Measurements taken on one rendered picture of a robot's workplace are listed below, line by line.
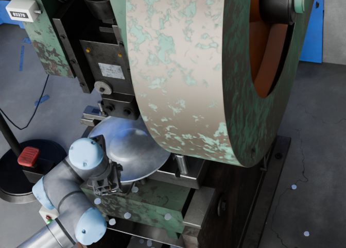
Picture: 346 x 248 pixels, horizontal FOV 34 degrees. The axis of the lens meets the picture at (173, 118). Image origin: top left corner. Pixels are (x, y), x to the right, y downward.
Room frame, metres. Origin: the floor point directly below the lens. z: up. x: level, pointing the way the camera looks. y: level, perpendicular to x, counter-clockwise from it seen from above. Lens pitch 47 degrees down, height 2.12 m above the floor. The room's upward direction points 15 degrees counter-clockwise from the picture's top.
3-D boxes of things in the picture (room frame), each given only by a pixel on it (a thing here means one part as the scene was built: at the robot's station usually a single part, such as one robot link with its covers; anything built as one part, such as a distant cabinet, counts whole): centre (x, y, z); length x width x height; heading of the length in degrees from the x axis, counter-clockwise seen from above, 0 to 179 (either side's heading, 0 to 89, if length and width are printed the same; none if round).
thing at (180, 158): (1.07, 0.01, 0.75); 0.03 x 0.03 x 0.10; 58
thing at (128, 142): (1.17, 0.16, 0.78); 0.29 x 0.29 x 0.01
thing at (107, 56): (1.24, 0.11, 1.04); 0.17 x 0.15 x 0.30; 148
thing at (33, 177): (1.25, 0.47, 0.62); 0.10 x 0.06 x 0.20; 58
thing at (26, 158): (1.26, 0.49, 0.72); 0.07 x 0.06 x 0.08; 148
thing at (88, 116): (1.37, 0.23, 0.76); 0.17 x 0.06 x 0.10; 58
